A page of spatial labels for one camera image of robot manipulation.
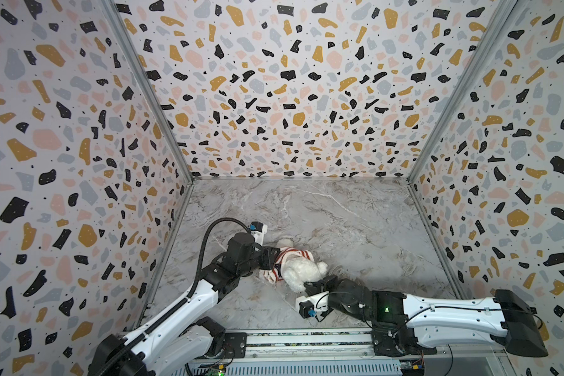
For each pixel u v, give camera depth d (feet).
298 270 2.29
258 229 2.30
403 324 1.68
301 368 2.44
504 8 2.34
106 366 1.18
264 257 2.27
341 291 1.80
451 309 1.59
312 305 1.88
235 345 2.40
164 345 1.42
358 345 2.50
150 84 2.82
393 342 2.44
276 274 2.40
